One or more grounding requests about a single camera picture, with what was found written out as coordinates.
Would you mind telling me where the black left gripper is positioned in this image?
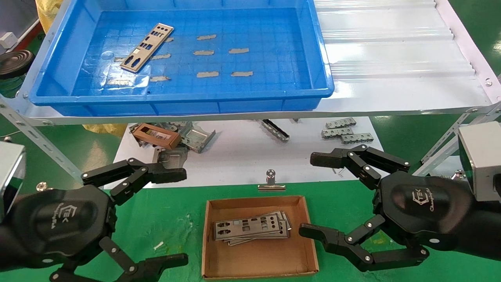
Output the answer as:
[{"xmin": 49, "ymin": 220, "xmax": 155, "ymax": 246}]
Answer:
[{"xmin": 8, "ymin": 158, "xmax": 189, "ymax": 282}]

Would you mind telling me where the brown rectangular frame part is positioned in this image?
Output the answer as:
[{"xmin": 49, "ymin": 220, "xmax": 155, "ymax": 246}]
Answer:
[{"xmin": 132, "ymin": 123, "xmax": 182, "ymax": 150}]

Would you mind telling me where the white flat board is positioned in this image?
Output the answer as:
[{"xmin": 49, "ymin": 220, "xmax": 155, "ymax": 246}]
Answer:
[{"xmin": 104, "ymin": 117, "xmax": 386, "ymax": 190}]

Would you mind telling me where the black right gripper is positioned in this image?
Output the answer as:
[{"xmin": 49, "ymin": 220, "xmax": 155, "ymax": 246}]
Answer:
[{"xmin": 299, "ymin": 144, "xmax": 473, "ymax": 273}]

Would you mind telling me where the gray folded metal bracket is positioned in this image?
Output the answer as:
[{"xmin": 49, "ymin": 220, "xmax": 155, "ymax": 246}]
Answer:
[{"xmin": 178, "ymin": 122, "xmax": 216, "ymax": 154}]

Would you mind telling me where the perforated steel angle brace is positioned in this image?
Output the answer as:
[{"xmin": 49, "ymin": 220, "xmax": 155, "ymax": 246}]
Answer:
[
  {"xmin": 0, "ymin": 97, "xmax": 85, "ymax": 184},
  {"xmin": 413, "ymin": 103, "xmax": 501, "ymax": 177}
]

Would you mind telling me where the narrow gray metal strip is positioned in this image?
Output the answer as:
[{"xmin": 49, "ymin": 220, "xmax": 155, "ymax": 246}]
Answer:
[{"xmin": 258, "ymin": 119, "xmax": 290, "ymax": 142}]

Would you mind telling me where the translucent corrugated plastic sheet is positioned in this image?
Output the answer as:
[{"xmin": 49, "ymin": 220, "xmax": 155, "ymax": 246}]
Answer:
[{"xmin": 313, "ymin": 0, "xmax": 478, "ymax": 81}]

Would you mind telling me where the black round disc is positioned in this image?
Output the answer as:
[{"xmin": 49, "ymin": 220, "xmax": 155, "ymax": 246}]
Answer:
[{"xmin": 0, "ymin": 49, "xmax": 35, "ymax": 79}]

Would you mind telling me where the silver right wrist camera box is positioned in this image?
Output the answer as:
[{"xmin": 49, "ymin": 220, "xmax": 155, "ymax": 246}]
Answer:
[{"xmin": 457, "ymin": 121, "xmax": 501, "ymax": 202}]

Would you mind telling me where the small white box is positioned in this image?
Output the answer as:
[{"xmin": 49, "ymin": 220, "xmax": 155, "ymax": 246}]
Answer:
[{"xmin": 0, "ymin": 32, "xmax": 18, "ymax": 49}]

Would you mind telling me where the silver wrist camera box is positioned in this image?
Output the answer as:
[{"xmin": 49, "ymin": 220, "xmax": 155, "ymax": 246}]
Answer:
[
  {"xmin": 457, "ymin": 121, "xmax": 501, "ymax": 202},
  {"xmin": 0, "ymin": 142, "xmax": 26, "ymax": 220}
]

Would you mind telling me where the brown cardboard box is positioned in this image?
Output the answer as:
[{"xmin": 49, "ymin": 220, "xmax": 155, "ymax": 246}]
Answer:
[{"xmin": 202, "ymin": 195, "xmax": 319, "ymax": 280}]

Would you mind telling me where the blue plastic tray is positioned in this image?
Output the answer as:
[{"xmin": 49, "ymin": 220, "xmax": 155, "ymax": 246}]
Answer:
[{"xmin": 29, "ymin": 0, "xmax": 335, "ymax": 117}]

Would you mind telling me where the yellow plastic bag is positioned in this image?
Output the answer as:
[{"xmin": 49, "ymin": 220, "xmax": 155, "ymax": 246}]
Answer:
[
  {"xmin": 83, "ymin": 124, "xmax": 128, "ymax": 137},
  {"xmin": 35, "ymin": 0, "xmax": 63, "ymax": 34}
]

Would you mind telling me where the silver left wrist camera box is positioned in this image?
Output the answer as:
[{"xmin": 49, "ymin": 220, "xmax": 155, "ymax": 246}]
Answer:
[{"xmin": 0, "ymin": 142, "xmax": 26, "ymax": 220}]

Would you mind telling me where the white raised shelf board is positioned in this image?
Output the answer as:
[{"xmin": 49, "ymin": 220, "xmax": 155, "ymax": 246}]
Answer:
[{"xmin": 0, "ymin": 0, "xmax": 501, "ymax": 127}]

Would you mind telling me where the green table mat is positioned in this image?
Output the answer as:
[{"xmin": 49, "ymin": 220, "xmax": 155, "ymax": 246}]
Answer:
[{"xmin": 0, "ymin": 182, "xmax": 501, "ymax": 282}]

